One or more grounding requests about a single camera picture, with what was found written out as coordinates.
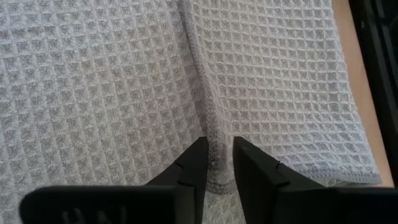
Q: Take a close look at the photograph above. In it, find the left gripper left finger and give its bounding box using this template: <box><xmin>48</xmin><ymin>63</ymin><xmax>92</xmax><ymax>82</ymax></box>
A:
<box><xmin>18</xmin><ymin>136</ymin><xmax>210</xmax><ymax>224</ymax></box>

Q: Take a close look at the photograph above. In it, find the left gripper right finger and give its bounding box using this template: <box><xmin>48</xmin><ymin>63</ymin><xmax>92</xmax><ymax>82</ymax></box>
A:
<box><xmin>232</xmin><ymin>136</ymin><xmax>398</xmax><ymax>224</ymax></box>

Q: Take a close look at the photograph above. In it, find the black table frame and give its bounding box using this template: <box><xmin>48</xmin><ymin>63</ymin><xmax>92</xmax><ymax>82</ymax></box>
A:
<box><xmin>348</xmin><ymin>0</ymin><xmax>398</xmax><ymax>187</ymax></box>

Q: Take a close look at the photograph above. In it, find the grey waffle towel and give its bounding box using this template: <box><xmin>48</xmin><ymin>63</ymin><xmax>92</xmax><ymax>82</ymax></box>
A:
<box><xmin>0</xmin><ymin>0</ymin><xmax>382</xmax><ymax>224</ymax></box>

